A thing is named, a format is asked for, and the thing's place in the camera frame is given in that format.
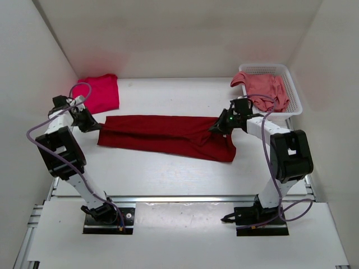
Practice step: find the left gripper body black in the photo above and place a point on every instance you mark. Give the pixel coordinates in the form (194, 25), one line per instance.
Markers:
(83, 121)

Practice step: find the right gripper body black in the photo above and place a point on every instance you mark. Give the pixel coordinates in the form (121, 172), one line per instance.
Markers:
(224, 123)

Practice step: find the magenta t shirt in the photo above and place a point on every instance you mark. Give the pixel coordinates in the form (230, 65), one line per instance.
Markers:
(104, 93)

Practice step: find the dark red t shirt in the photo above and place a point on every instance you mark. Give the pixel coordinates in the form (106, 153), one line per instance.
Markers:
(176, 135)

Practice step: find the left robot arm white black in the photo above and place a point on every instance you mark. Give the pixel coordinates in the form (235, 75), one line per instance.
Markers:
(65, 159)

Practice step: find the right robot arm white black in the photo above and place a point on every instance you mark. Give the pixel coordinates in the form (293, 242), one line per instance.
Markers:
(287, 152)

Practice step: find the salmon pink t shirt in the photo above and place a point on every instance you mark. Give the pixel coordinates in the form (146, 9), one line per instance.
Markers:
(266, 91)

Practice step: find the white plastic laundry basket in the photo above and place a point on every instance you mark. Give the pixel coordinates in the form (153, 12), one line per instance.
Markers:
(277, 70)

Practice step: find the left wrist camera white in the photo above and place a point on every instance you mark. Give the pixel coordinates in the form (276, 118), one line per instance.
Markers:
(78, 102)

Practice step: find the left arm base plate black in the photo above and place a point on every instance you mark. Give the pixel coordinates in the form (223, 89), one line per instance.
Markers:
(113, 226)

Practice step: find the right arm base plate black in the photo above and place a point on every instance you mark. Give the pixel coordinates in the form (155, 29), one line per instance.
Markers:
(255, 221)

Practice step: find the aluminium frame rail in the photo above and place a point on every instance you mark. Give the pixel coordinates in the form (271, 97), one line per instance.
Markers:
(179, 204)

